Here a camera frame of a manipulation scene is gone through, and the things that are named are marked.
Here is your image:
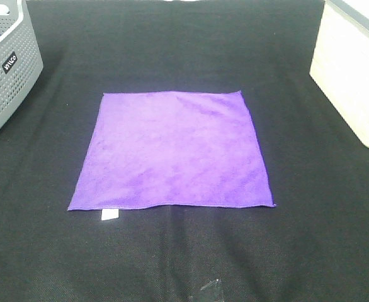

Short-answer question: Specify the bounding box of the purple microfiber towel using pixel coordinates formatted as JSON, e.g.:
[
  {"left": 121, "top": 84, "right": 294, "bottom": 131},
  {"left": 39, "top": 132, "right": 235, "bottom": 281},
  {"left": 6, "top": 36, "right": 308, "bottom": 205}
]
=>
[{"left": 68, "top": 91, "right": 275, "bottom": 211}]

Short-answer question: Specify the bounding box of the clear tape piece bottom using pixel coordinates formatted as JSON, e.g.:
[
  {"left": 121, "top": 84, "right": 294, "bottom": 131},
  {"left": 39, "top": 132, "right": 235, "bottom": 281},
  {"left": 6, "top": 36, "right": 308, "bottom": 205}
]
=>
[{"left": 189, "top": 279, "right": 225, "bottom": 302}]

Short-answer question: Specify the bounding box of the black fabric table cover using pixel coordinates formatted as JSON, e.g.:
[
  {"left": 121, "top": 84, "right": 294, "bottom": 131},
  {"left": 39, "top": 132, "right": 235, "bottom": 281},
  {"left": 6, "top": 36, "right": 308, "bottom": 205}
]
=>
[{"left": 0, "top": 1, "right": 369, "bottom": 301}]

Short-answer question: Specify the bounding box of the white plastic storage bin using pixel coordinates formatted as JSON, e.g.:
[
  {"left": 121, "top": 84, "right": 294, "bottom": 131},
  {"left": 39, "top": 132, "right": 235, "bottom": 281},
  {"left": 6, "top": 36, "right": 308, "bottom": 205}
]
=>
[{"left": 310, "top": 1, "right": 369, "bottom": 148}]

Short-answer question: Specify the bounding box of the grey perforated plastic basket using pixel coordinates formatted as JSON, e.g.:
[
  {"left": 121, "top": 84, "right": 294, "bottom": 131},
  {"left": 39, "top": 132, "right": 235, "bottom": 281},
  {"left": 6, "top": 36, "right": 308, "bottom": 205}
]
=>
[{"left": 0, "top": 1, "right": 43, "bottom": 129}]

